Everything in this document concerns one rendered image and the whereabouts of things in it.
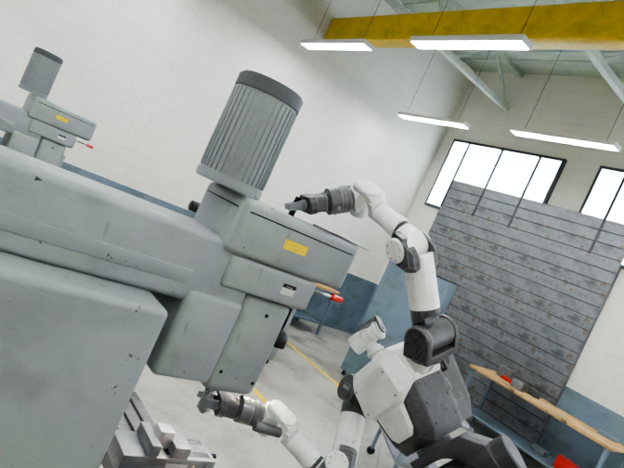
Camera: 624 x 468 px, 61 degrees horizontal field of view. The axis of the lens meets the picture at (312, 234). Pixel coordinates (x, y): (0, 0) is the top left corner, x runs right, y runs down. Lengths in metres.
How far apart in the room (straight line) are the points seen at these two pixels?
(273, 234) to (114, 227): 0.44
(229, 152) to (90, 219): 0.40
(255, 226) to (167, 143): 7.00
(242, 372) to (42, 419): 0.60
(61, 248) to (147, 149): 7.04
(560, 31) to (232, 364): 5.60
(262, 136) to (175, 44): 6.97
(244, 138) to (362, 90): 8.79
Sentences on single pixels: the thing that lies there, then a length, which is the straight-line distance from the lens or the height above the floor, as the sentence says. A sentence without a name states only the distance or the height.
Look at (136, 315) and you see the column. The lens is 1.32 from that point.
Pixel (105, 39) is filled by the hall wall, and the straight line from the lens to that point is 8.12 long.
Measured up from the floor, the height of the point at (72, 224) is 1.67.
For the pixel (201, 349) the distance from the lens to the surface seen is 1.57.
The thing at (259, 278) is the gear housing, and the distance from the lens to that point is 1.56.
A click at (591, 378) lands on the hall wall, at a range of 9.09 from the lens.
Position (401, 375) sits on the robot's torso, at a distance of 1.68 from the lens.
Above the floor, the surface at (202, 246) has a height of 1.72.
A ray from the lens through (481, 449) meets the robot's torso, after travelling 1.72.
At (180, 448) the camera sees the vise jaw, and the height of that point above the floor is 1.01.
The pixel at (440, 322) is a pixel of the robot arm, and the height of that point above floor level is 1.78.
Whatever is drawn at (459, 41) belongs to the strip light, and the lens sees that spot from 6.28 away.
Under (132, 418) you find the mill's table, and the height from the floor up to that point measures 0.90.
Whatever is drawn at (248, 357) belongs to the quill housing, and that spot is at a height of 1.44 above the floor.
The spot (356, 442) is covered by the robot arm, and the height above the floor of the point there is 1.29.
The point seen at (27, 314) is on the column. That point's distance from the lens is 1.26.
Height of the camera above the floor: 1.91
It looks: 2 degrees down
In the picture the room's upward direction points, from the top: 25 degrees clockwise
